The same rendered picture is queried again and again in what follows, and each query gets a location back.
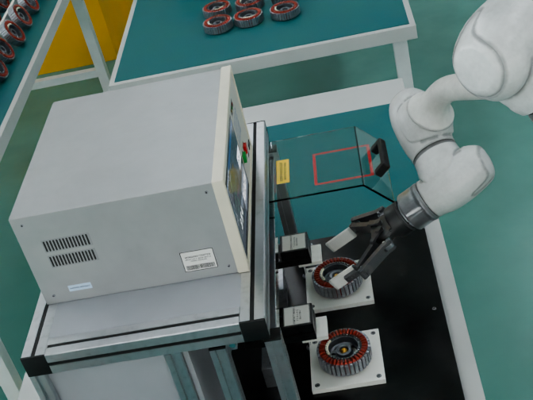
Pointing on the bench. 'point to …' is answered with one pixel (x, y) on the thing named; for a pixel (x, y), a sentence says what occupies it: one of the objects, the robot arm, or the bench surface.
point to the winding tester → (135, 189)
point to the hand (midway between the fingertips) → (335, 263)
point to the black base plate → (393, 276)
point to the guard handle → (381, 156)
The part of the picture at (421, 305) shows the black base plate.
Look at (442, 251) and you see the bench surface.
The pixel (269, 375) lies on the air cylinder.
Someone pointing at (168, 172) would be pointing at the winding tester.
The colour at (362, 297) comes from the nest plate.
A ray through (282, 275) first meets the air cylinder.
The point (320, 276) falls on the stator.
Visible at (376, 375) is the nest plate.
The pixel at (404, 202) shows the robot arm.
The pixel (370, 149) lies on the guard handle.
